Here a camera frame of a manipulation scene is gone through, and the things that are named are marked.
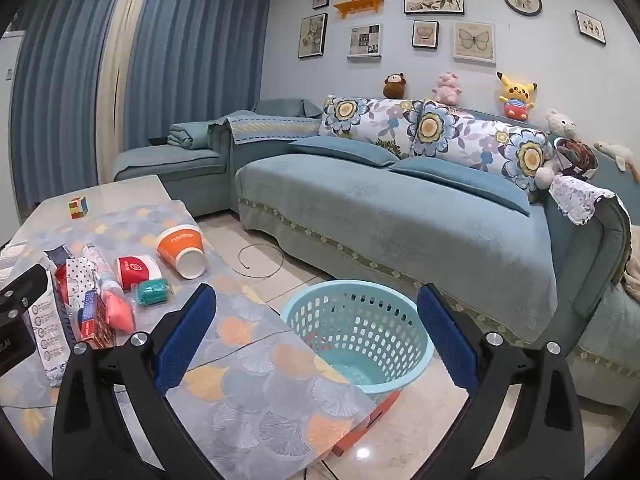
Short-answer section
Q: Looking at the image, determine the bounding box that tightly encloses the folded teal blanket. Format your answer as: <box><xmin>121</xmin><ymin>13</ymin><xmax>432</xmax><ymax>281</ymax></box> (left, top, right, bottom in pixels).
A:
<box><xmin>167</xmin><ymin>121</ymin><xmax>221</xmax><ymax>151</ymax></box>

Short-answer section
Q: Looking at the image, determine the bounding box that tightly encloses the floral pillow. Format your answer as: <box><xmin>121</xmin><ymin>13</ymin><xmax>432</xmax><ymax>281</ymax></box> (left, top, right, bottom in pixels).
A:
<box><xmin>492</xmin><ymin>127</ymin><xmax>556</xmax><ymax>192</ymax></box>
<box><xmin>318</xmin><ymin>94</ymin><xmax>416</xmax><ymax>158</ymax></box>
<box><xmin>404</xmin><ymin>100</ymin><xmax>511</xmax><ymax>173</ymax></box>

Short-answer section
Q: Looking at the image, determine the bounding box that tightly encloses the white polka dot packet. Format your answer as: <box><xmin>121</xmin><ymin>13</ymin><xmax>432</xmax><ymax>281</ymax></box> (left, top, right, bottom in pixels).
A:
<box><xmin>64</xmin><ymin>256</ymin><xmax>99</xmax><ymax>311</ymax></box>

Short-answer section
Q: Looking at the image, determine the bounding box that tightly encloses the grey orange patterned tablecloth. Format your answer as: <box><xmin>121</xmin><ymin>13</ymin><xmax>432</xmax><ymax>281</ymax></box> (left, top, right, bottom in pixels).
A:
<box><xmin>0</xmin><ymin>199</ymin><xmax>378</xmax><ymax>480</ymax></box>

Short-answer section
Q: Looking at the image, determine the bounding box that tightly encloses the white printed packet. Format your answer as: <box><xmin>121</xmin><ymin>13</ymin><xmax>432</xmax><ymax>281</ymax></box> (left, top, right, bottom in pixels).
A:
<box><xmin>31</xmin><ymin>245</ymin><xmax>73</xmax><ymax>388</ymax></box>

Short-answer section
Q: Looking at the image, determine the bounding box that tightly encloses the red white paper cup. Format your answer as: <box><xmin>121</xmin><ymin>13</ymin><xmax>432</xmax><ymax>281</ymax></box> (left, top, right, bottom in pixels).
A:
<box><xmin>116</xmin><ymin>254</ymin><xmax>163</xmax><ymax>292</ymax></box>

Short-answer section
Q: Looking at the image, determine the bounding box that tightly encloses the white lace armrest cover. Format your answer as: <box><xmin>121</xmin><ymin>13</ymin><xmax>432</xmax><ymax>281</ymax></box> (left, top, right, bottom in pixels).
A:
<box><xmin>547</xmin><ymin>172</ymin><xmax>618</xmax><ymax>227</ymax></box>

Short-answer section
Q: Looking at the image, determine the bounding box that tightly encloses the teal plastic basket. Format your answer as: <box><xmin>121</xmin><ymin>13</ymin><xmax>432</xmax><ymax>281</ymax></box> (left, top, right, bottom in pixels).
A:
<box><xmin>280</xmin><ymin>280</ymin><xmax>435</xmax><ymax>395</ymax></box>

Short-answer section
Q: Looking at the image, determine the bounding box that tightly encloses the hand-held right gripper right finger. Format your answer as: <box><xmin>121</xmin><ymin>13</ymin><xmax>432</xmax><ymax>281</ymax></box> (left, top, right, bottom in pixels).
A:
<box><xmin>416</xmin><ymin>282</ymin><xmax>585</xmax><ymax>480</ymax></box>

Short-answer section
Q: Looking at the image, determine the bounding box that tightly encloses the white refrigerator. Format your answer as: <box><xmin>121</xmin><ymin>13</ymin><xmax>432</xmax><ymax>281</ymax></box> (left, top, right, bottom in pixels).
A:
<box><xmin>0</xmin><ymin>30</ymin><xmax>26</xmax><ymax>251</ymax></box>

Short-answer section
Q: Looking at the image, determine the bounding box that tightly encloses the teal sofa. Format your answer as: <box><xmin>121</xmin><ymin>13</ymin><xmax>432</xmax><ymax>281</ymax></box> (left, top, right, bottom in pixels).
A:
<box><xmin>112</xmin><ymin>96</ymin><xmax>635</xmax><ymax>348</ymax></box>

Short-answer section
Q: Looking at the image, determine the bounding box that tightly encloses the brown monkey plush toy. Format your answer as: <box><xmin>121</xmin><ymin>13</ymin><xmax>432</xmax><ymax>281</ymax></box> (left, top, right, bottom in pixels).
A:
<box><xmin>382</xmin><ymin>73</ymin><xmax>408</xmax><ymax>101</ymax></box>

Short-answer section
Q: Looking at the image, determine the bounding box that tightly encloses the white rabbit plush toy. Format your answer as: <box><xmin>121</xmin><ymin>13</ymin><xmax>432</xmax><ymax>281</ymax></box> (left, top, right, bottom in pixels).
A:
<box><xmin>535</xmin><ymin>108</ymin><xmax>578</xmax><ymax>191</ymax></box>

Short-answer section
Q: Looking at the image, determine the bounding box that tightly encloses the striped sofa cover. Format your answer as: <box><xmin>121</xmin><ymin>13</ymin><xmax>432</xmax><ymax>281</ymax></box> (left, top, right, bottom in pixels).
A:
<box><xmin>207</xmin><ymin>112</ymin><xmax>323</xmax><ymax>148</ymax></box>

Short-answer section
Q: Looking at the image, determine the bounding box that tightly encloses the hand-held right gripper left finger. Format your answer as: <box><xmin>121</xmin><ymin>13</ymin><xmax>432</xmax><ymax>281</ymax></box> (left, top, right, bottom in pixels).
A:
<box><xmin>51</xmin><ymin>282</ymin><xmax>238</xmax><ymax>480</ymax></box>

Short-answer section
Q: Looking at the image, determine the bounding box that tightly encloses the orange wall shelf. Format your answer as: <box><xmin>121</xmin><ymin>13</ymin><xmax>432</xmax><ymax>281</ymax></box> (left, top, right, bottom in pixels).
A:
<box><xmin>332</xmin><ymin>0</ymin><xmax>385</xmax><ymax>20</ymax></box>

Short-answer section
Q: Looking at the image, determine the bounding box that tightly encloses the pink plastic pouch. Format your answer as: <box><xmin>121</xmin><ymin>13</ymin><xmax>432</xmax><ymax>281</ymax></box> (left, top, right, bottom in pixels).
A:
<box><xmin>101</xmin><ymin>287</ymin><xmax>137</xmax><ymax>335</ymax></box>

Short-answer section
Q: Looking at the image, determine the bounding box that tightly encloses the black cable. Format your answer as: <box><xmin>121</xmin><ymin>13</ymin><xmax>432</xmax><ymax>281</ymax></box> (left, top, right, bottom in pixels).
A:
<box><xmin>236</xmin><ymin>245</ymin><xmax>285</xmax><ymax>278</ymax></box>

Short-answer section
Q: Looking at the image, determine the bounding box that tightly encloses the butterfly picture frame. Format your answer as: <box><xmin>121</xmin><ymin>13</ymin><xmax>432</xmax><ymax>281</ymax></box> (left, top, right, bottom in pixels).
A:
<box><xmin>452</xmin><ymin>21</ymin><xmax>497</xmax><ymax>64</ymax></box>

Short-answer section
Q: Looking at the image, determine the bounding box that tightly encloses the multicoloured woven bag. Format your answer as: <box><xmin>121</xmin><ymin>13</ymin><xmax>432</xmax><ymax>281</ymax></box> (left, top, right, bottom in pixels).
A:
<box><xmin>554</xmin><ymin>136</ymin><xmax>601</xmax><ymax>181</ymax></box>

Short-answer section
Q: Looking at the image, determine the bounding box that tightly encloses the teal crumpled wrapper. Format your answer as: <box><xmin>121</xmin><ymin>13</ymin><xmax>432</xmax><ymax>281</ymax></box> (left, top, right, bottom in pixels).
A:
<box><xmin>137</xmin><ymin>279</ymin><xmax>173</xmax><ymax>307</ymax></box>

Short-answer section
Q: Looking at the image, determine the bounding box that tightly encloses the tall black picture frame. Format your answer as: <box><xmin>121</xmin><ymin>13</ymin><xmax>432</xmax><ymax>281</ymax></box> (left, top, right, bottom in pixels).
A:
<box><xmin>298</xmin><ymin>12</ymin><xmax>328</xmax><ymax>59</ymax></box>

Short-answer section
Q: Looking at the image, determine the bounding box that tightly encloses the teal upholstered ottoman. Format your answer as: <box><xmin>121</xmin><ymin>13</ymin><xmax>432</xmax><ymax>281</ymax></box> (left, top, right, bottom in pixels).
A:
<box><xmin>567</xmin><ymin>282</ymin><xmax>640</xmax><ymax>413</ymax></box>

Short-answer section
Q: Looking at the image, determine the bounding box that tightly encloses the white newspaper print frame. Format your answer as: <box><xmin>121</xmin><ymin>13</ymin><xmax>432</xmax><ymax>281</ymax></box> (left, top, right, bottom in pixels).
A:
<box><xmin>347</xmin><ymin>23</ymin><xmax>383</xmax><ymax>61</ymax></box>

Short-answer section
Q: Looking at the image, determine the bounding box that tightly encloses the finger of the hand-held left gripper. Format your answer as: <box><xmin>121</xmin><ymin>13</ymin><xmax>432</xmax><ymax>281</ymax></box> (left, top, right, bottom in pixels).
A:
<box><xmin>0</xmin><ymin>263</ymin><xmax>49</xmax><ymax>317</ymax></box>

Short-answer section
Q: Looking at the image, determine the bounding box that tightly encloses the orange paper cup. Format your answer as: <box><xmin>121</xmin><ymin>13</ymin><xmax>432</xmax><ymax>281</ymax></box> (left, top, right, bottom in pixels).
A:
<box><xmin>156</xmin><ymin>224</ymin><xmax>206</xmax><ymax>280</ymax></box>

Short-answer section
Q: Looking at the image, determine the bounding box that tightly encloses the pink plush toy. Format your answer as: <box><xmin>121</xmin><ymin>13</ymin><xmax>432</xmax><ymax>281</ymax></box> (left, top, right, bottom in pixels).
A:
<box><xmin>432</xmin><ymin>72</ymin><xmax>463</xmax><ymax>107</ymax></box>

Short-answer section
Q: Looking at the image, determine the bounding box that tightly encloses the red snack box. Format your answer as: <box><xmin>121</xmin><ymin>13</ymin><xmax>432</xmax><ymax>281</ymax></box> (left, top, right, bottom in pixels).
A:
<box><xmin>77</xmin><ymin>290</ymin><xmax>117</xmax><ymax>348</ymax></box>

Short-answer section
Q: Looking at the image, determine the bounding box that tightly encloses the blue cushion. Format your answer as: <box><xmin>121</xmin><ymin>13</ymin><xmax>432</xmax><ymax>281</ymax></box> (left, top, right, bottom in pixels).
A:
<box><xmin>389</xmin><ymin>156</ymin><xmax>533</xmax><ymax>218</ymax></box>
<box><xmin>289</xmin><ymin>136</ymin><xmax>401</xmax><ymax>168</ymax></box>

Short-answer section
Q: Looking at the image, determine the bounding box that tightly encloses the yellow plush toy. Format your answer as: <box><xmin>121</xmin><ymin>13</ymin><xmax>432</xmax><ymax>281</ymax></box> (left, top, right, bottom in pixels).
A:
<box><xmin>496</xmin><ymin>71</ymin><xmax>538</xmax><ymax>121</ymax></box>

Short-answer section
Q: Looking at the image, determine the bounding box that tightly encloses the white duck plush toy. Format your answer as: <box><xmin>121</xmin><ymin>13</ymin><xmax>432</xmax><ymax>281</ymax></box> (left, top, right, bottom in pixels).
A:
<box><xmin>592</xmin><ymin>141</ymin><xmax>640</xmax><ymax>181</ymax></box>

